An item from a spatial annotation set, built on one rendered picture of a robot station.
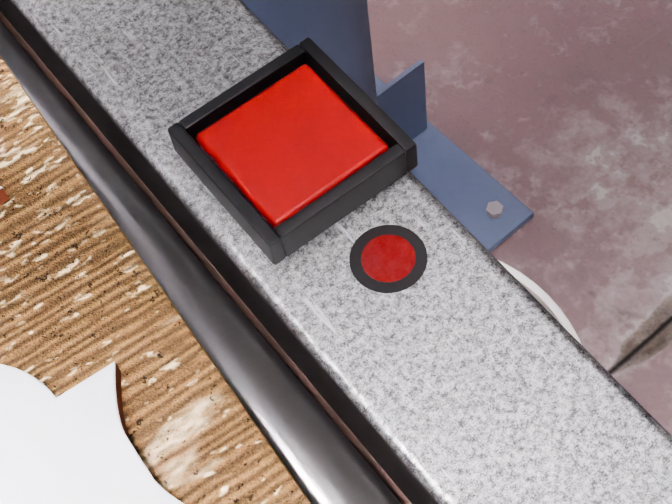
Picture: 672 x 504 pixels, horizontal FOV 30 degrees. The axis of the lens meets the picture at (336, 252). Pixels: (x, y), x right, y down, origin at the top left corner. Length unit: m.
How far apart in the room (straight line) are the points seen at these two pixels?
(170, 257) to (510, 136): 1.17
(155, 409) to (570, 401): 0.16
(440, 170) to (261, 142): 1.09
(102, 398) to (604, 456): 0.19
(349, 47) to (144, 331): 0.80
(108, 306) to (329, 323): 0.09
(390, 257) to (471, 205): 1.08
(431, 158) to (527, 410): 1.16
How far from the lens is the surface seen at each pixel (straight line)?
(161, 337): 0.48
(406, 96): 1.56
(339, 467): 0.47
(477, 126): 1.67
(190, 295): 0.51
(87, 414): 0.47
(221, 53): 0.58
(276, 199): 0.52
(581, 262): 1.57
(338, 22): 1.21
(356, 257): 0.51
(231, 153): 0.53
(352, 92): 0.54
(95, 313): 0.50
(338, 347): 0.49
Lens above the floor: 1.36
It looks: 60 degrees down
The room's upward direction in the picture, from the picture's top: 10 degrees counter-clockwise
